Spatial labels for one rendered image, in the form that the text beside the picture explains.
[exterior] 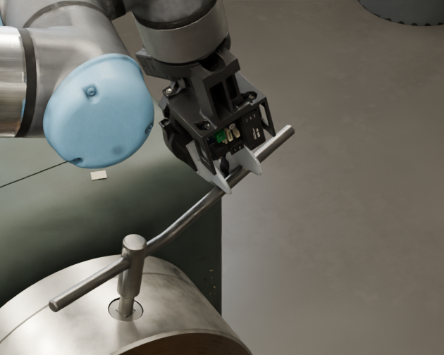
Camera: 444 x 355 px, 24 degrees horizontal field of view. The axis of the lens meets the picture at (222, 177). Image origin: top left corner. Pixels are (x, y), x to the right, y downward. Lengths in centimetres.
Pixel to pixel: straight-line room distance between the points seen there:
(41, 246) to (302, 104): 230
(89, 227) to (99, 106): 43
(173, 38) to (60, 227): 30
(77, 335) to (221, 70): 29
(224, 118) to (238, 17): 283
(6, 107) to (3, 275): 41
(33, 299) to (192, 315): 16
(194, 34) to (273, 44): 273
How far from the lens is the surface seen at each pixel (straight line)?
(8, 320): 102
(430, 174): 309
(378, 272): 276
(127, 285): 96
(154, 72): 97
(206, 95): 87
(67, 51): 69
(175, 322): 100
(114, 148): 69
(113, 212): 109
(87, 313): 99
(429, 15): 372
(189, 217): 99
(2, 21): 79
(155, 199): 111
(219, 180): 99
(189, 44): 85
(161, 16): 83
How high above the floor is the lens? 197
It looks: 41 degrees down
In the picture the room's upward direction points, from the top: straight up
